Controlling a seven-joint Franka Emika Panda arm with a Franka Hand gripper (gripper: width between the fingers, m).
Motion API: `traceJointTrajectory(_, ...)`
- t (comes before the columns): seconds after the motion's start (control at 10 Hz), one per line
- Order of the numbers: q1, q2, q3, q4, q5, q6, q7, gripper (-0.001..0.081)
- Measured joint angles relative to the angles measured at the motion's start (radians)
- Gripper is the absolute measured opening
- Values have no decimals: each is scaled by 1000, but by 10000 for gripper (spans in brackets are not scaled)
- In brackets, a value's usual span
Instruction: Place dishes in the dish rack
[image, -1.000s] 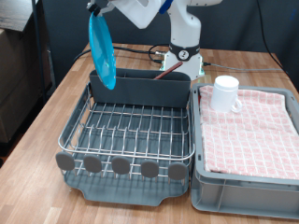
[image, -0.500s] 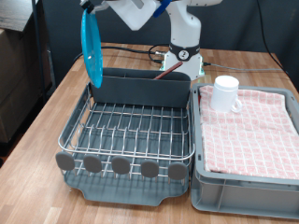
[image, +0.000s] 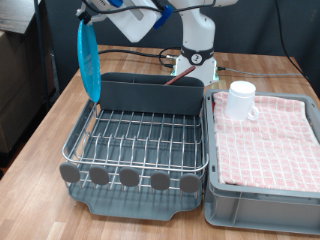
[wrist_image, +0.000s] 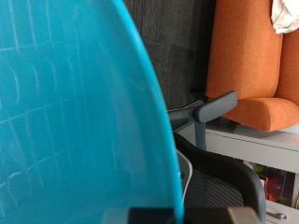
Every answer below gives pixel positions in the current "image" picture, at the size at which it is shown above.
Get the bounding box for cardboard box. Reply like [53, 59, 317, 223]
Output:
[0, 29, 46, 154]

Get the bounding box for metal wire dish rack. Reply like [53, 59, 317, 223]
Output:
[59, 87, 210, 195]

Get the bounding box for pink checked towel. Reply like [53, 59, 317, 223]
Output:
[212, 91, 320, 194]

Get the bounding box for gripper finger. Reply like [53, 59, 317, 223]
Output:
[82, 11, 94, 26]
[75, 6, 88, 20]

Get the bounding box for dark grey drain tray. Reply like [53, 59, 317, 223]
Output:
[68, 109, 204, 222]

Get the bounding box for black metal pole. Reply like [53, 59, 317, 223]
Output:
[33, 0, 52, 111]

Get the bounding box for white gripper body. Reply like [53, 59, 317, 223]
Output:
[99, 0, 168, 44]

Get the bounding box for dark wooden shelf board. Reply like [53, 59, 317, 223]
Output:
[0, 0, 39, 35]

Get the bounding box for blue cable clip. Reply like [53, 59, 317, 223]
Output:
[153, 4, 175, 30]

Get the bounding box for blue plate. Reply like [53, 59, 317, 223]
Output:
[77, 19, 102, 104]

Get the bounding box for red-brown wooden spoon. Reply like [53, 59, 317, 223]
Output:
[163, 65, 197, 86]

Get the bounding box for grey plastic crate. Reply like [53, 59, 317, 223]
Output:
[203, 88, 320, 236]

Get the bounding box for thick black table cable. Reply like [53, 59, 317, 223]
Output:
[98, 47, 183, 69]

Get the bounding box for white mug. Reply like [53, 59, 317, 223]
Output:
[224, 80, 260, 122]

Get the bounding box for dark fabric partition panel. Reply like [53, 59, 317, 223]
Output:
[44, 0, 320, 93]

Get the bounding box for dark grey cutlery caddy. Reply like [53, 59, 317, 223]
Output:
[99, 72, 205, 117]

